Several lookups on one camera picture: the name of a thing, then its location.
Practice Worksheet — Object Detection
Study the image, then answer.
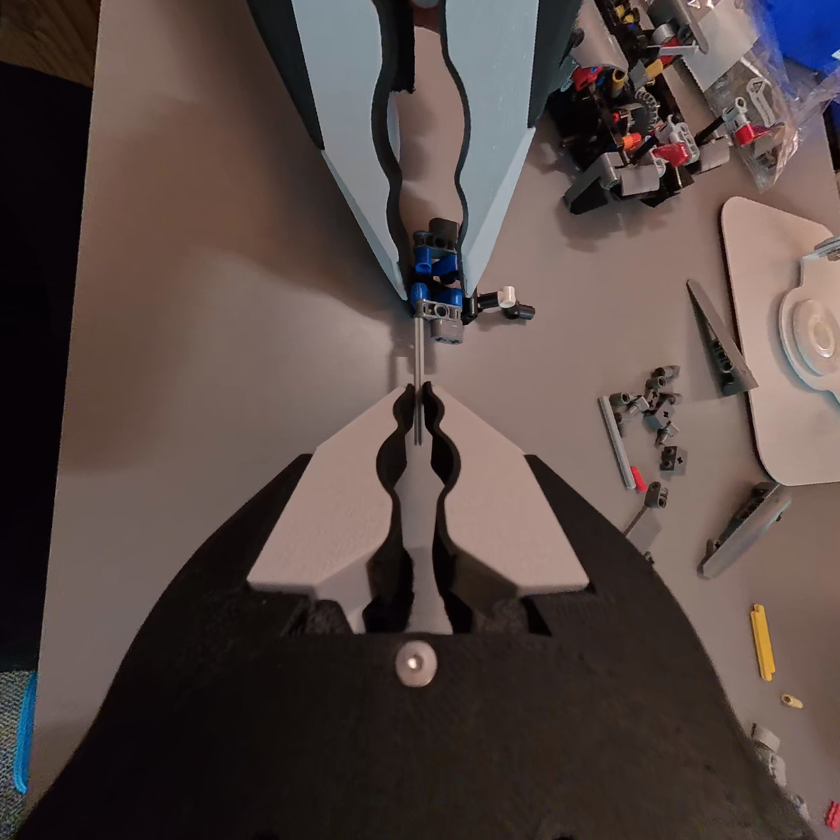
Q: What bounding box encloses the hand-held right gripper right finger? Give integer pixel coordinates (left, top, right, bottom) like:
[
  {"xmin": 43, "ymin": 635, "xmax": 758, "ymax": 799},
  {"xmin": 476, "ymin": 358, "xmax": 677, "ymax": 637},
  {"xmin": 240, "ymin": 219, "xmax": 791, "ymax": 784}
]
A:
[{"xmin": 420, "ymin": 382, "xmax": 592, "ymax": 634}]

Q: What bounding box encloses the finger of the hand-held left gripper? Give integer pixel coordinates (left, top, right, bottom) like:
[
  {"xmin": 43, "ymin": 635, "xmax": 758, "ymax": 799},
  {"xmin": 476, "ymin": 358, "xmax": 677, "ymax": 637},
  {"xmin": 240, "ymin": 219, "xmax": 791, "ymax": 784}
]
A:
[
  {"xmin": 441, "ymin": 0, "xmax": 540, "ymax": 298},
  {"xmin": 290, "ymin": 0, "xmax": 419, "ymax": 301}
]

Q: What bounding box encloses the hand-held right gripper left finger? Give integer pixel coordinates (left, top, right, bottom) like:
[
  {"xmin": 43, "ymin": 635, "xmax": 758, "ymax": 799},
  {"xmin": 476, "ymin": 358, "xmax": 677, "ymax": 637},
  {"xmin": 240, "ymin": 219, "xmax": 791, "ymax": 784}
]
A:
[{"xmin": 246, "ymin": 386, "xmax": 416, "ymax": 634}]

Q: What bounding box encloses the thin grey lego axle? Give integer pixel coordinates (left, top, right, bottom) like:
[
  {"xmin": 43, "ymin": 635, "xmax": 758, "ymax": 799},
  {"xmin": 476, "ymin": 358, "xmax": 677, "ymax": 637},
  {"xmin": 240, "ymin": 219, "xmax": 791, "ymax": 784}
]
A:
[{"xmin": 413, "ymin": 314, "xmax": 427, "ymax": 448}]

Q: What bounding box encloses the small blue lego assembly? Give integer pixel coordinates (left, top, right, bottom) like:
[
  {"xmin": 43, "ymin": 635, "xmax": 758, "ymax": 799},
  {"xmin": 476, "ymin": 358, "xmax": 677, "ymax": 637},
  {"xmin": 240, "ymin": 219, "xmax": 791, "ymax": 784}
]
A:
[{"xmin": 408, "ymin": 218, "xmax": 536, "ymax": 347}]

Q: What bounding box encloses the partly built lego car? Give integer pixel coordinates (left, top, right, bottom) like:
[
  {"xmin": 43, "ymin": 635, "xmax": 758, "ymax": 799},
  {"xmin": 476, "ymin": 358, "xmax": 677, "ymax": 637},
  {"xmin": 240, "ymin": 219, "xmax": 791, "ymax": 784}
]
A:
[{"xmin": 550, "ymin": 0, "xmax": 733, "ymax": 216}]

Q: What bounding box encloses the long light grey lego rod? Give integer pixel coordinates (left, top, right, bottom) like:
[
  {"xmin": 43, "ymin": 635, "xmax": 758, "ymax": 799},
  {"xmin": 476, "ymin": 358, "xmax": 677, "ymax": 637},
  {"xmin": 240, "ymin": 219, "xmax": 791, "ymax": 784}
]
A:
[{"xmin": 598, "ymin": 394, "xmax": 641, "ymax": 491}]

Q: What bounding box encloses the dark grey lego axle connector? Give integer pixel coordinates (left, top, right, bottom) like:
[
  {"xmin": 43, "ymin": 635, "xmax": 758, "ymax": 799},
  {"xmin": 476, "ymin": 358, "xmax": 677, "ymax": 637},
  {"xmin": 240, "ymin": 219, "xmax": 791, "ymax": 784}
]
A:
[{"xmin": 622, "ymin": 481, "xmax": 671, "ymax": 537}]

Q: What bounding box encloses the pile of grey lego connectors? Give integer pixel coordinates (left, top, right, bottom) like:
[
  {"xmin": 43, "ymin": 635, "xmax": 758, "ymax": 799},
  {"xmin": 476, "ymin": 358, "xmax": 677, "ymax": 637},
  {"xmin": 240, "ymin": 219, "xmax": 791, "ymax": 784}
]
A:
[{"xmin": 607, "ymin": 365, "xmax": 691, "ymax": 475}]

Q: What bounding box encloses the grey curved lego panel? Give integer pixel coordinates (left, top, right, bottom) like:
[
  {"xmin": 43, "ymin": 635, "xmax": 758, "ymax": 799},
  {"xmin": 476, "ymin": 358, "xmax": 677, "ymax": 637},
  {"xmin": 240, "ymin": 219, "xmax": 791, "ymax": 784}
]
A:
[{"xmin": 697, "ymin": 482, "xmax": 793, "ymax": 580}]

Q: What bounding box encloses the dark grey lego wedge panel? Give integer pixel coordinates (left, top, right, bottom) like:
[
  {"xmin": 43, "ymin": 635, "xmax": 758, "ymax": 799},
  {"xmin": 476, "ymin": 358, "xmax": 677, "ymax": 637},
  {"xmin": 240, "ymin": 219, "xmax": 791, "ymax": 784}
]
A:
[{"xmin": 686, "ymin": 279, "xmax": 760, "ymax": 396}]

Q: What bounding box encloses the yellow lego beam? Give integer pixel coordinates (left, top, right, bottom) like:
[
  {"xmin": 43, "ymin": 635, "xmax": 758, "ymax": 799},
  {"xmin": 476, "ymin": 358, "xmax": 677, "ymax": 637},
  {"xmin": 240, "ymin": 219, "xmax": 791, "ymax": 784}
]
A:
[{"xmin": 750, "ymin": 604, "xmax": 777, "ymax": 683}]

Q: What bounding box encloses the grey lego piece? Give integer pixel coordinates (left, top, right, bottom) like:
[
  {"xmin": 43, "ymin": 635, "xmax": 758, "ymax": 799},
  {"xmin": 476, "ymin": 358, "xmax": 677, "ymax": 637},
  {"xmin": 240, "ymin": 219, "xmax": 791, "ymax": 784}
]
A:
[{"xmin": 750, "ymin": 722, "xmax": 790, "ymax": 790}]

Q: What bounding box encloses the clear plastic bag of parts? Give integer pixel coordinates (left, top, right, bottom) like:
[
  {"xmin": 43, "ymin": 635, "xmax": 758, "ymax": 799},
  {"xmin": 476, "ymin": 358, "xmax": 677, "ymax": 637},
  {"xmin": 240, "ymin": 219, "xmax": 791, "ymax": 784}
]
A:
[{"xmin": 689, "ymin": 0, "xmax": 840, "ymax": 193}]

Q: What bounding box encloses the white rounded mat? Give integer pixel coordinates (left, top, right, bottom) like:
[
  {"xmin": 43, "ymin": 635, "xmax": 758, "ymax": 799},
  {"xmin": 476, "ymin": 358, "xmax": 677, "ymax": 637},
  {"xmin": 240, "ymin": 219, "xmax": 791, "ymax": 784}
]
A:
[{"xmin": 721, "ymin": 196, "xmax": 840, "ymax": 488}]

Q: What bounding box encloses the blue plastic bin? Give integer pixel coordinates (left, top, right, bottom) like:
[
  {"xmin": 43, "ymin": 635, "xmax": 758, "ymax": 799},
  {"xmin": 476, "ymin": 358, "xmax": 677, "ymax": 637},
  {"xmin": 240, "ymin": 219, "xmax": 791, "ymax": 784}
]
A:
[{"xmin": 781, "ymin": 0, "xmax": 840, "ymax": 81}]

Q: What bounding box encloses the white round base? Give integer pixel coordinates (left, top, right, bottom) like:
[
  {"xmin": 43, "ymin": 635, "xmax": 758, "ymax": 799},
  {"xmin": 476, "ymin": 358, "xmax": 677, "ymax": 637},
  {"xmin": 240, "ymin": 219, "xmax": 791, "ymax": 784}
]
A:
[{"xmin": 777, "ymin": 239, "xmax": 840, "ymax": 396}]

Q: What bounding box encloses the blue cord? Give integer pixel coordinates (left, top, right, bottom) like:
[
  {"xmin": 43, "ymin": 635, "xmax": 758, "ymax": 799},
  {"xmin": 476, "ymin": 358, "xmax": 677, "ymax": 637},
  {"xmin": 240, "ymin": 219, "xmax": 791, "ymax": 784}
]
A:
[{"xmin": 12, "ymin": 671, "xmax": 40, "ymax": 796}]

